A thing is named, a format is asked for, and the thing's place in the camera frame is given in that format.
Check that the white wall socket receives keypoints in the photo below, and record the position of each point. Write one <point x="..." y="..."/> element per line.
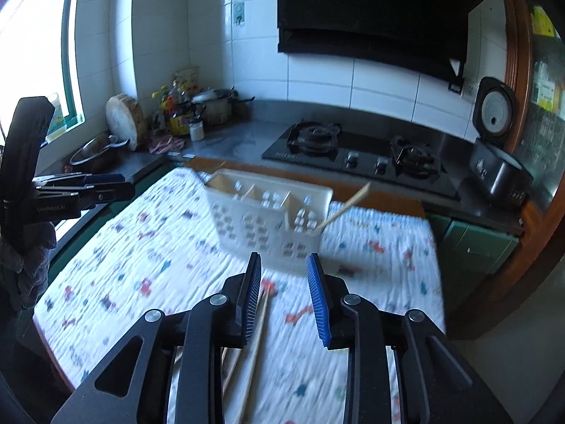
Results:
<point x="469" y="89"/>

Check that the printed white cloth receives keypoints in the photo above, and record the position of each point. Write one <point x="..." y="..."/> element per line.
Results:
<point x="154" y="251"/>

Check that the black rice cooker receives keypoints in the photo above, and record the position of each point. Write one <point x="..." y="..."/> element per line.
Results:
<point x="499" y="172"/>

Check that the black pan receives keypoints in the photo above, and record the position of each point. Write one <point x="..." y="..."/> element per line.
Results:
<point x="242" y="106"/>

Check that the white jar with black lid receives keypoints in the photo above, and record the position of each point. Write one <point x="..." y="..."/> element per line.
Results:
<point x="197" y="130"/>

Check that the yellow capped bottle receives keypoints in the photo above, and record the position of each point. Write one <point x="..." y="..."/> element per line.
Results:
<point x="162" y="106"/>

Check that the metal basin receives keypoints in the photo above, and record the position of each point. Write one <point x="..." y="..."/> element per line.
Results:
<point x="92" y="154"/>

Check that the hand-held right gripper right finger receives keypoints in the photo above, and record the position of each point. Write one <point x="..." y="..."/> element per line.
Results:
<point x="318" y="304"/>

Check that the glass door with stickers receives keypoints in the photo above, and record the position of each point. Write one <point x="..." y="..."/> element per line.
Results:
<point x="545" y="97"/>

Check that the yellow printed bag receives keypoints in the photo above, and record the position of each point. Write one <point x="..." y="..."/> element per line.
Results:
<point x="187" y="78"/>

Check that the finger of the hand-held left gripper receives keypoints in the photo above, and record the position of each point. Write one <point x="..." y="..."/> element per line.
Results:
<point x="106" y="194"/>
<point x="79" y="179"/>

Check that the green cabinet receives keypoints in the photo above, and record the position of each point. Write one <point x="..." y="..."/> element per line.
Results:
<point x="472" y="265"/>

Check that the black gas stove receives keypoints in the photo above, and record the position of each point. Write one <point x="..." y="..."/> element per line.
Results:
<point x="366" y="150"/>

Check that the round wooden chopping board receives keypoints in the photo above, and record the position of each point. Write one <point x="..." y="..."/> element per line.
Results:
<point x="126" y="119"/>

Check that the clear detergent bottle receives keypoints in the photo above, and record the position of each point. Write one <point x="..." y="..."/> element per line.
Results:
<point x="56" y="115"/>

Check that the wooden door frame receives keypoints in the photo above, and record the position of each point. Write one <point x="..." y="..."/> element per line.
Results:
<point x="514" y="53"/>

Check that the light wooden chopstick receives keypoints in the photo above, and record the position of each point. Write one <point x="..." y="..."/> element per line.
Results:
<point x="344" y="205"/>
<point x="258" y="331"/>

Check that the wall hook sticker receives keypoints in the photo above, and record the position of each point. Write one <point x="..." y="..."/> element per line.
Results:
<point x="239" y="13"/>

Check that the pink rag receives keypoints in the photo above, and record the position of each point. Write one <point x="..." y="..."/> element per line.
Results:
<point x="165" y="145"/>

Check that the black range hood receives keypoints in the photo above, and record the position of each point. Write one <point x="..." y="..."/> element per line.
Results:
<point x="375" y="17"/>

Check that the green window frame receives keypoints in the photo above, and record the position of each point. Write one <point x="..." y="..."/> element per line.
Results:
<point x="73" y="53"/>

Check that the steel pot with lid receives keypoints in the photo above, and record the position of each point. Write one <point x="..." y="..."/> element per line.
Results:
<point x="216" y="108"/>

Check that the white plastic utensil basket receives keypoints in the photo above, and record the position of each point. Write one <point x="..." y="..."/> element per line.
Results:
<point x="260" y="221"/>

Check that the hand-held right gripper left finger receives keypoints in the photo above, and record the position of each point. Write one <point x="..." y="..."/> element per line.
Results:
<point x="249" y="300"/>

